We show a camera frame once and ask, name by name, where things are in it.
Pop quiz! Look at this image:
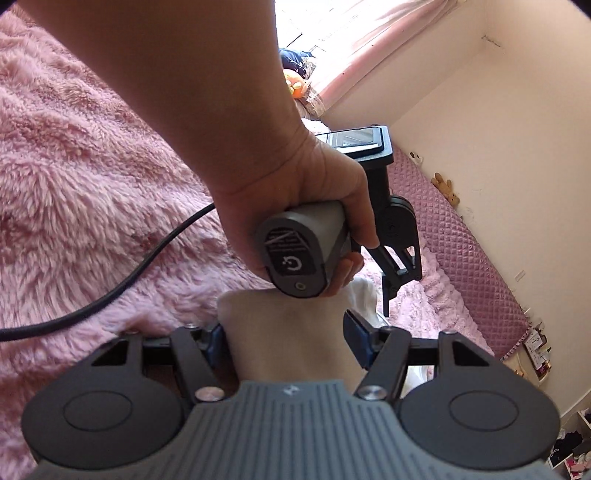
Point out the navy patterned pillow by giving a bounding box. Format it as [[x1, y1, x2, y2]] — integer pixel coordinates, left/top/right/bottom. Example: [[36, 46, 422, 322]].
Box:
[[280, 47, 315, 77]]

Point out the white printed sweatshirt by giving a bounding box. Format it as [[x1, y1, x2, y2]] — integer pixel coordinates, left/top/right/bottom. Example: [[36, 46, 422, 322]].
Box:
[[216, 276, 437, 398]]

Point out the pink quilted headboard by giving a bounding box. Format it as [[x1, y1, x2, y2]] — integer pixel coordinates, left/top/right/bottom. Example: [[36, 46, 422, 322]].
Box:
[[385, 150, 551, 361]]

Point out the bright window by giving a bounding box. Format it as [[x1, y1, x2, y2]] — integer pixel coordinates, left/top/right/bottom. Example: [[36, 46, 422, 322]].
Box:
[[274, 0, 352, 52]]

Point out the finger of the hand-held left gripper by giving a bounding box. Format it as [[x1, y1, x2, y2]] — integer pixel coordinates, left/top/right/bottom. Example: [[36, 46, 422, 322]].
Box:
[[399, 231, 424, 283], [365, 246, 400, 318]]

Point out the black cable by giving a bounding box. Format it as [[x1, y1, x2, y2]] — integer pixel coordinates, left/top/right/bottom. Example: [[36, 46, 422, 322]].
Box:
[[0, 202, 216, 342]]

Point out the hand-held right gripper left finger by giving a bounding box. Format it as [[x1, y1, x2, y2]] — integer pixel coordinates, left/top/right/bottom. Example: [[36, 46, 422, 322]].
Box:
[[90, 323, 232, 403]]

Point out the person's left hand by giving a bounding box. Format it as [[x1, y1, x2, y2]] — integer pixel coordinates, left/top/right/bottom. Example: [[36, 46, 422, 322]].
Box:
[[210, 134, 382, 289]]

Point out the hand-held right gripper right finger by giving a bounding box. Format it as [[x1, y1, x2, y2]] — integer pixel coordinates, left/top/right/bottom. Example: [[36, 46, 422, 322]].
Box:
[[342, 310, 505, 401]]

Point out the orange plush toy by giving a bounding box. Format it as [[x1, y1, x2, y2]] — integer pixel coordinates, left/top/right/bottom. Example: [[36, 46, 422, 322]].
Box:
[[284, 69, 309, 100]]

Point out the pink fluffy blanket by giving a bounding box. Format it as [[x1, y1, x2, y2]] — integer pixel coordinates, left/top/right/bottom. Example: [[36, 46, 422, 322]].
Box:
[[0, 4, 497, 416]]

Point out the pink curtain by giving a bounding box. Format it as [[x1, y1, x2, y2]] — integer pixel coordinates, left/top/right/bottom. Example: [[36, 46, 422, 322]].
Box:
[[295, 0, 491, 118]]

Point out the cream bedside shelf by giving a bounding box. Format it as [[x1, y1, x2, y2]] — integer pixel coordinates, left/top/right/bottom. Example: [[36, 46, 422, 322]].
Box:
[[503, 314, 555, 384]]

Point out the person's left forearm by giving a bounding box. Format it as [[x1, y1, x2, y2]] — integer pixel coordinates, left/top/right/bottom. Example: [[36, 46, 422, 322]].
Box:
[[11, 0, 324, 197]]

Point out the white shelf unit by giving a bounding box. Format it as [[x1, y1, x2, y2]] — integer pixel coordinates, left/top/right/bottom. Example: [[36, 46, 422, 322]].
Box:
[[549, 408, 591, 480]]

